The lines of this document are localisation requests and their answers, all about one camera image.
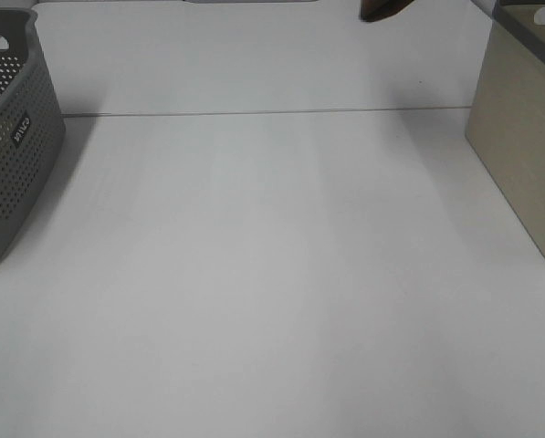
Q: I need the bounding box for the grey perforated plastic basket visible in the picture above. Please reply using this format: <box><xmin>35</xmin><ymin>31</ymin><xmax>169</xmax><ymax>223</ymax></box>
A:
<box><xmin>0</xmin><ymin>8</ymin><xmax>66</xmax><ymax>259</ymax></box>

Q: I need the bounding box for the brown towel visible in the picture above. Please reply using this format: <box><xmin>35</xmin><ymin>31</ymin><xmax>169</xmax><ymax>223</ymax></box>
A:
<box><xmin>360</xmin><ymin>0</ymin><xmax>413</xmax><ymax>23</ymax></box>

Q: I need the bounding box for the beige storage bin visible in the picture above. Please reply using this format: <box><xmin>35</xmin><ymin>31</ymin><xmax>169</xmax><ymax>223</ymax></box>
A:
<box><xmin>466</xmin><ymin>1</ymin><xmax>545</xmax><ymax>257</ymax></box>

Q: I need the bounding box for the black label on basket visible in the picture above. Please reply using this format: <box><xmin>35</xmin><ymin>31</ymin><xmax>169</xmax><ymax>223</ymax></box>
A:
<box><xmin>10</xmin><ymin>111</ymin><xmax>32</xmax><ymax>148</ymax></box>

